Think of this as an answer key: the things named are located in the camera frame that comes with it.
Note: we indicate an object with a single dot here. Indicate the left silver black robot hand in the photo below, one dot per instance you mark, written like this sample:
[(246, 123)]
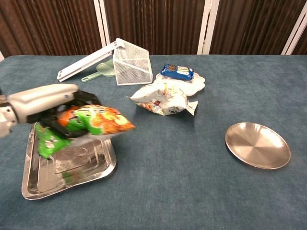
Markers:
[(40, 100)]

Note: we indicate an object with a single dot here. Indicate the green orange snack bag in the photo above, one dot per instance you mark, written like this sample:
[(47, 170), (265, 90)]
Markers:
[(103, 119)]

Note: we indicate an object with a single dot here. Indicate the white snack bag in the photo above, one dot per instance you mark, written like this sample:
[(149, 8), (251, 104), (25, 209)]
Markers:
[(163, 100)]

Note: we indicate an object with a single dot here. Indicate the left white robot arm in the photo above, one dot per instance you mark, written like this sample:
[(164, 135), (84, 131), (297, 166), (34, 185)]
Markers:
[(6, 117)]

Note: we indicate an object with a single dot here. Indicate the light green plastic scoop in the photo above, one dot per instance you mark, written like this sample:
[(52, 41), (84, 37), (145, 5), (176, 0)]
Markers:
[(106, 70)]

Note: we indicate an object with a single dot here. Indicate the rectangular steel tray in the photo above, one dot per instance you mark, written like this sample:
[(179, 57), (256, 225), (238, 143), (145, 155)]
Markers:
[(79, 165)]

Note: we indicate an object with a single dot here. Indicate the brown slatted partition panel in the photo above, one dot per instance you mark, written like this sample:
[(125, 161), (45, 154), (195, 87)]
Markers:
[(303, 44), (249, 24), (48, 24), (153, 24)]

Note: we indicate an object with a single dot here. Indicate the blue snack packet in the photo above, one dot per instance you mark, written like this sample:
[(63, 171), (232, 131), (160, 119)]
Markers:
[(177, 72)]

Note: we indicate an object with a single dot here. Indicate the white flower-shaped plate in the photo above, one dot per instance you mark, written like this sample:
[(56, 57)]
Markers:
[(194, 86)]

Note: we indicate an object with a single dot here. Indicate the blue table mat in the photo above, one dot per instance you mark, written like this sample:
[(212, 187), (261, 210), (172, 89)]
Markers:
[(192, 191)]

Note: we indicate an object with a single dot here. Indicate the round steel plate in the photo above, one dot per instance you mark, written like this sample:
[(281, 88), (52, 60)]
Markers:
[(256, 146)]

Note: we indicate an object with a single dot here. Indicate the white plastic rail rack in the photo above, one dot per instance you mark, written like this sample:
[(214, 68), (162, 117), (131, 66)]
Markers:
[(81, 65)]

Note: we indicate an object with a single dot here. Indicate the white partition frame post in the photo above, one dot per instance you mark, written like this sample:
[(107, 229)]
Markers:
[(206, 26), (293, 36), (103, 24), (1, 56)]

